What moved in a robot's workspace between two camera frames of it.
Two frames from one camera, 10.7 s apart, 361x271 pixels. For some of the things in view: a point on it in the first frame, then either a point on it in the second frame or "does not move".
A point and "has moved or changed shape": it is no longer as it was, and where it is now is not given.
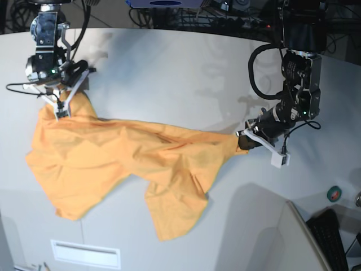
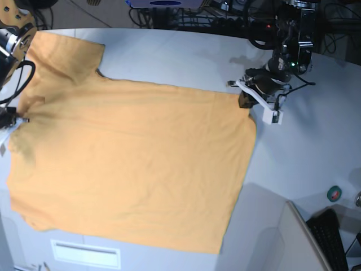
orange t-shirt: [80, 158] has moved or changed shape
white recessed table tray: [87, 254] does not move
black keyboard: [325, 227] does not move
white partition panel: [300, 251] does not move
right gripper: [275, 122] -> [266, 80]
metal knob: [357, 200] does not move
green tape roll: [334, 193] does not move
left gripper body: [59, 84] -> [8, 117]
